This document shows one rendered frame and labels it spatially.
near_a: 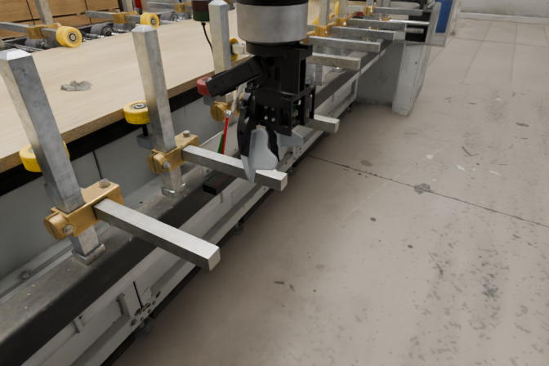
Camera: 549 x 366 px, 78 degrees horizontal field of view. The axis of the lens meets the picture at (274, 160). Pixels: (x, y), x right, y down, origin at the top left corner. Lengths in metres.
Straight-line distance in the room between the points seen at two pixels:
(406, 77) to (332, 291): 2.12
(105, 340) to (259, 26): 1.15
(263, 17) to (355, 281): 1.37
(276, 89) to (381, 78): 2.93
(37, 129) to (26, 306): 0.32
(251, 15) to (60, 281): 0.61
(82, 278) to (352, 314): 1.06
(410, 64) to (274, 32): 2.78
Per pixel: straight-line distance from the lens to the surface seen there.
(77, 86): 1.16
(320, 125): 0.93
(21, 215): 0.96
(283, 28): 0.43
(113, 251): 0.82
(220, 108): 0.99
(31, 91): 0.65
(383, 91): 3.41
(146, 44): 0.77
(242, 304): 1.54
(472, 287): 1.80
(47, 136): 0.67
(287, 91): 0.46
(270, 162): 0.49
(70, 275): 0.81
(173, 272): 1.47
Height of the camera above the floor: 1.24
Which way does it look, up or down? 31 degrees down
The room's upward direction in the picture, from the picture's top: straight up
